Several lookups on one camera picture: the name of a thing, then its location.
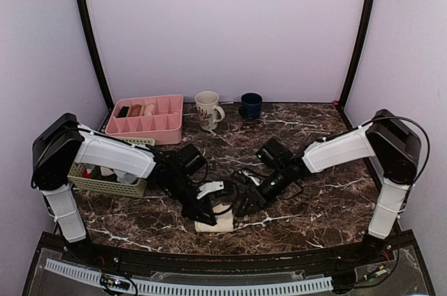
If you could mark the brown rolled item in tray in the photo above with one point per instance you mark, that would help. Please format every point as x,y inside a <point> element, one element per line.
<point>135,111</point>

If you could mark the black frame post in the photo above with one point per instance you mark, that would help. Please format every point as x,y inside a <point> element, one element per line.
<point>356,54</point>
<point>88,31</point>

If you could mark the cream floral mug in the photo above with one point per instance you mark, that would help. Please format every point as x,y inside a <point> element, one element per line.
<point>210,113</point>

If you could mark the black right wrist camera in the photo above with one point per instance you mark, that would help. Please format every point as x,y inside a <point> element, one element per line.
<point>274,155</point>

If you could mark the white slotted cable duct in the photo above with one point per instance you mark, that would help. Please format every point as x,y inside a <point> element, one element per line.
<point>118,285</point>

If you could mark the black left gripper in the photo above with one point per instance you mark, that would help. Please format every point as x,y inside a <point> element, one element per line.
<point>197,211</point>

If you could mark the beige boxer underwear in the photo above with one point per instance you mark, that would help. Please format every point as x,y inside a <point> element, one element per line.
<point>224,221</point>

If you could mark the green plastic laundry basket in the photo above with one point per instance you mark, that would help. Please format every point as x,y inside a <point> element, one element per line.
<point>104,184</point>

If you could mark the right black frame post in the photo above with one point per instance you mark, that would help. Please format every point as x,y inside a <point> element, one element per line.
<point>356,54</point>

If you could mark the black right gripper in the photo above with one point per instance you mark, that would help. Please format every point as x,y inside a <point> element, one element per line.
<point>254,196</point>

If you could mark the pink divided organizer tray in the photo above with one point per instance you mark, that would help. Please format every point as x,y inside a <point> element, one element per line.
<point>165,127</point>

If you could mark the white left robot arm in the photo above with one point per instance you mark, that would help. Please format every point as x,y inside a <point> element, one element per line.
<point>67,141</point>

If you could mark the left black frame post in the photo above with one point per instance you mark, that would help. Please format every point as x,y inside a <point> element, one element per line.
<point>88,31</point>

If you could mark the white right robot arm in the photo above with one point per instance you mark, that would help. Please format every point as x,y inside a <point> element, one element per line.
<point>385,137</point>

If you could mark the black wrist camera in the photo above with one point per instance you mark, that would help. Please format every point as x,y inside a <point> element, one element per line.
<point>190,159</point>
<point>274,155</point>

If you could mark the black rolled item in tray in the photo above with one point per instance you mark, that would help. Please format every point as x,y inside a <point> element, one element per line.
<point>123,112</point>

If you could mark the dark blue mug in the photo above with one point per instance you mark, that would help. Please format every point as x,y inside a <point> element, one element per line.
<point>250,106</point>

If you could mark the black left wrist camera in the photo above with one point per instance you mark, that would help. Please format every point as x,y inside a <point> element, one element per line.
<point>190,159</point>

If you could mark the white cloth in basket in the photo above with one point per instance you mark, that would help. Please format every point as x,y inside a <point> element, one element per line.
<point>118,176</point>

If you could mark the beige rolled item in tray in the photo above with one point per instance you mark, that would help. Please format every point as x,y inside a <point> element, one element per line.
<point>149,110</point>

